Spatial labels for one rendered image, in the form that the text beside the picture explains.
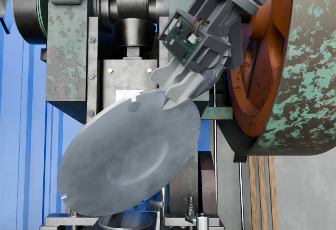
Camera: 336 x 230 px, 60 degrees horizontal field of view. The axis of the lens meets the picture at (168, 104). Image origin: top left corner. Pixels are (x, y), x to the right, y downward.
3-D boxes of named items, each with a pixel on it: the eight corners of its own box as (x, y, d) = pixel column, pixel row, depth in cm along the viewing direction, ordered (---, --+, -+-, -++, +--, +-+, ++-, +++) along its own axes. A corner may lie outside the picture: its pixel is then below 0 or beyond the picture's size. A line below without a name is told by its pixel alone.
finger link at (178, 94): (143, 107, 46) (175, 59, 42) (167, 109, 50) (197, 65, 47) (154, 120, 44) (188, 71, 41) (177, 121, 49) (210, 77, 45)
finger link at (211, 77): (175, 85, 47) (207, 40, 44) (182, 86, 49) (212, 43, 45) (193, 104, 45) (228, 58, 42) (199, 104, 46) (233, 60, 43)
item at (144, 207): (159, 229, 75) (159, 211, 75) (101, 229, 75) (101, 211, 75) (161, 218, 84) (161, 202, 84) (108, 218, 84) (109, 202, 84)
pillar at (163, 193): (167, 217, 85) (167, 168, 86) (159, 217, 85) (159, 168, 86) (167, 215, 87) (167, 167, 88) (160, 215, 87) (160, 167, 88)
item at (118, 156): (78, 240, 56) (76, 236, 57) (196, 172, 69) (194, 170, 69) (35, 135, 38) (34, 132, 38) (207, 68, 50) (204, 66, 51)
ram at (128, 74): (158, 173, 68) (159, 49, 70) (94, 173, 68) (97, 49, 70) (161, 163, 85) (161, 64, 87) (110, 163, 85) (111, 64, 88)
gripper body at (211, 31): (153, 41, 43) (202, -35, 38) (186, 52, 50) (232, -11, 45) (183, 73, 39) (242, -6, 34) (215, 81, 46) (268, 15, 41)
